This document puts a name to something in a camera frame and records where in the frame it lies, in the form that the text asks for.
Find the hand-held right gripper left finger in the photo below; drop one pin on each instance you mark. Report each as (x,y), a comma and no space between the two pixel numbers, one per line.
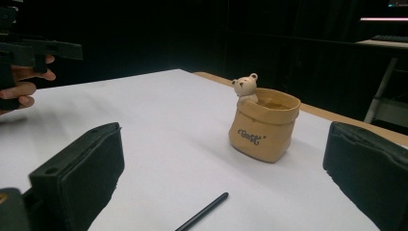
(80,179)

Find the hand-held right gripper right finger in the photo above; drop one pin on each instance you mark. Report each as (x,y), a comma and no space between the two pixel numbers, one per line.
(372,173)

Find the tan bear pen holder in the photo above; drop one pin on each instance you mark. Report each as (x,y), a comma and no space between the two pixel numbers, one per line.
(263,141)

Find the black pen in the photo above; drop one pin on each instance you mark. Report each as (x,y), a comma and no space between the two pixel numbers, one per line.
(205,210)

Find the white table sheet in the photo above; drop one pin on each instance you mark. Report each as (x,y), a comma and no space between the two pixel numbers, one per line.
(160,112)

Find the black keyboard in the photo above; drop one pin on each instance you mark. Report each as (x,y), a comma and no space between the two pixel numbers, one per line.
(389,38)

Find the computer monitor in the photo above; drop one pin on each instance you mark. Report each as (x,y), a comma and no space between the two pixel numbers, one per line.
(397,3)

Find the white metal desk frame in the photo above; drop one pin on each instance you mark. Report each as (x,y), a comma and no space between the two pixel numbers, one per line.
(381,93)

